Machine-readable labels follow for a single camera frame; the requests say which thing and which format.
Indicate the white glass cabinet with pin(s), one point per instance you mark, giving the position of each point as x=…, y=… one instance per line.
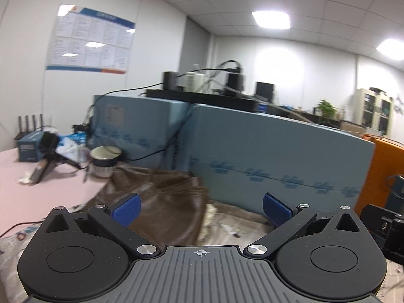
x=373, y=109

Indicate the patterned bed sheet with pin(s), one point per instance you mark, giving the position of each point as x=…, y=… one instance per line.
x=222, y=225

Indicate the black camera on tripod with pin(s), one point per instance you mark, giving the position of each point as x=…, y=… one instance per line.
x=50, y=158

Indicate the wall poster with blue border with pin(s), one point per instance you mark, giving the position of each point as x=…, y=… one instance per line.
x=88, y=40

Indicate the white plastic bag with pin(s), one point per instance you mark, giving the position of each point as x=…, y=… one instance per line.
x=74, y=147

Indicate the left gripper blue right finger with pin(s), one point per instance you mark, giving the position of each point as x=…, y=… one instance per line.
x=290, y=223

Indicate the orange board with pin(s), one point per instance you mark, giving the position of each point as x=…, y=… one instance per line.
x=386, y=164

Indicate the small dark blue box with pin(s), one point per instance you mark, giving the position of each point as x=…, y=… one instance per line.
x=28, y=147

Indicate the striped ceramic bowl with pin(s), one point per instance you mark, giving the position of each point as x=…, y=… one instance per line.
x=104, y=160

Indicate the green potted plant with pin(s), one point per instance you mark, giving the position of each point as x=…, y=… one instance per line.
x=326, y=108

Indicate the black wifi router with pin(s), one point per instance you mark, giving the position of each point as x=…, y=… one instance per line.
x=28, y=124

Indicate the brown leather garment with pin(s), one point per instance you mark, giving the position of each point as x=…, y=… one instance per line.
x=173, y=203

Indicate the blue rear carton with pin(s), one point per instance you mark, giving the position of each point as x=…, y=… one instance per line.
x=147, y=130

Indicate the large blue front carton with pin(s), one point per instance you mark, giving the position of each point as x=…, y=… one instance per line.
x=242, y=156

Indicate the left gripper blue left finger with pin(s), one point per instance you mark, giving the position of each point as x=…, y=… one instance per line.
x=113, y=222

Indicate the dark blue vacuum bottle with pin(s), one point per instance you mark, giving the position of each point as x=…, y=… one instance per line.
x=395, y=201

